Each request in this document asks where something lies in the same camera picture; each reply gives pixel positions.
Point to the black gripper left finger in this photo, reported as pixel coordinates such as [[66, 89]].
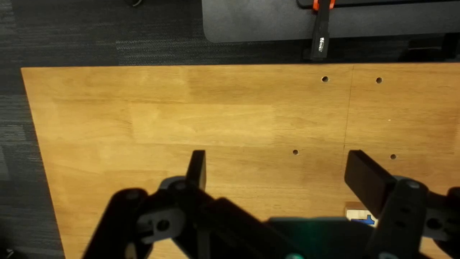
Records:
[[180, 211]]

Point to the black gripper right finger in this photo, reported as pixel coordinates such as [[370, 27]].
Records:
[[405, 209]]

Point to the blue disc with hole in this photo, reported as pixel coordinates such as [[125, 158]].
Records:
[[370, 222]]

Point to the black and orange clamp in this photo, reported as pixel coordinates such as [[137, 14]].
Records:
[[321, 30]]

